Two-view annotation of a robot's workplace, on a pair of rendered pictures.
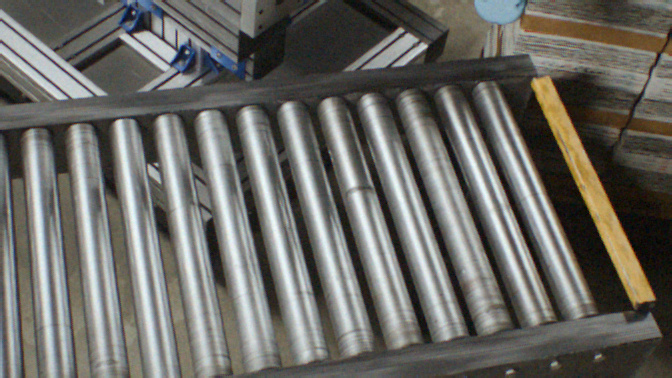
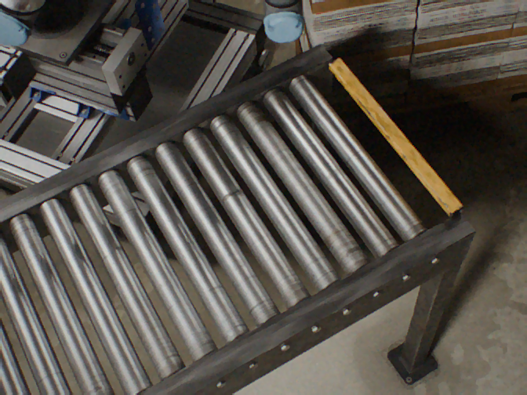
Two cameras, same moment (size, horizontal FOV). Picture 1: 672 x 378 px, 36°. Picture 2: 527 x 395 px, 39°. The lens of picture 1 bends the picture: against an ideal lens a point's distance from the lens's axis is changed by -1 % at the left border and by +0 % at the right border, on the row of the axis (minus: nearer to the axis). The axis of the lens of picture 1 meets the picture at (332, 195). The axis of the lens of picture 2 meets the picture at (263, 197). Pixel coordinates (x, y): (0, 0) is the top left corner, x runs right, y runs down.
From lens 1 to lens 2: 0.22 m
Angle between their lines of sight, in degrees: 7
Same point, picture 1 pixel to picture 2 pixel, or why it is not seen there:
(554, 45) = (341, 16)
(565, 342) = (408, 259)
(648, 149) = (434, 62)
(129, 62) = (47, 123)
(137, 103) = (52, 185)
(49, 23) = not seen: outside the picture
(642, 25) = not seen: outside the picture
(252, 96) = (132, 150)
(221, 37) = (100, 99)
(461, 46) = not seen: hidden behind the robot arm
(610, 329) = (437, 238)
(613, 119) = (401, 51)
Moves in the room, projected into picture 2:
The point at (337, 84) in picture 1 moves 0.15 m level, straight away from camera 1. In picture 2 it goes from (190, 118) to (183, 64)
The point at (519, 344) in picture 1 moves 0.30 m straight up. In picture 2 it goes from (376, 273) to (388, 190)
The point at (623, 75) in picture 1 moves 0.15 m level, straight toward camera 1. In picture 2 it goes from (397, 19) to (392, 62)
